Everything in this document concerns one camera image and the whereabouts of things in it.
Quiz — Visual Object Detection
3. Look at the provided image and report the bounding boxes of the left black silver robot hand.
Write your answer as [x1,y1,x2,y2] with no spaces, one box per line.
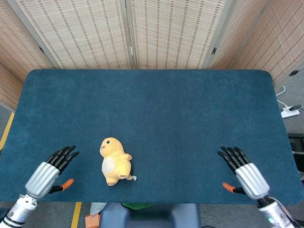
[25,145,80,200]

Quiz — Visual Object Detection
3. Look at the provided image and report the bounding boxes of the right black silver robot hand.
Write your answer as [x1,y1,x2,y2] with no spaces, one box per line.
[217,146,271,200]

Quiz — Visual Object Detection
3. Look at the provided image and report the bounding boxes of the yellow plush duck toy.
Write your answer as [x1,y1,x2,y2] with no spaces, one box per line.
[99,137,137,187]

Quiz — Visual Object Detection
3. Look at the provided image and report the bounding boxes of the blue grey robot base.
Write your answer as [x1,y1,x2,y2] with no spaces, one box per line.
[98,203,201,228]

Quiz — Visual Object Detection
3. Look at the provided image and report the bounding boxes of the black equipment box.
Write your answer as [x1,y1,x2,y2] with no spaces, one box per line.
[287,133,304,172]

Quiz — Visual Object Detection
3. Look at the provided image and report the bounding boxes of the grey cloth piece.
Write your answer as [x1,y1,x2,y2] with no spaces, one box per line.
[89,202,108,217]

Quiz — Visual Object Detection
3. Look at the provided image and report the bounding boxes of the orange block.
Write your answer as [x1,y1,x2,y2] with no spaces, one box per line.
[85,213,101,228]

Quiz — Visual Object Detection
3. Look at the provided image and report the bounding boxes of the white power strip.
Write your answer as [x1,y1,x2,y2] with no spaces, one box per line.
[281,106,301,119]

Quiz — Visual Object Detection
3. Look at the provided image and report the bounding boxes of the woven folding screen panel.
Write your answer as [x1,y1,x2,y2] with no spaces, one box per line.
[7,0,133,70]
[125,0,235,70]
[0,0,57,83]
[204,0,271,70]
[231,0,304,89]
[0,62,24,110]

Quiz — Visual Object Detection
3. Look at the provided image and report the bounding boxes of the green cloth piece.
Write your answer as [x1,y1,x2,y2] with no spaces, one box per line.
[120,202,158,211]

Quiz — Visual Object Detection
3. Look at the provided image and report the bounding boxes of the blue table mat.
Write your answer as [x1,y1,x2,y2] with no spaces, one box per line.
[0,69,304,206]

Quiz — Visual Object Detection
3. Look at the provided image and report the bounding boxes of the white power cable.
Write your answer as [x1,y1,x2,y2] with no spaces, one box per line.
[275,85,290,110]

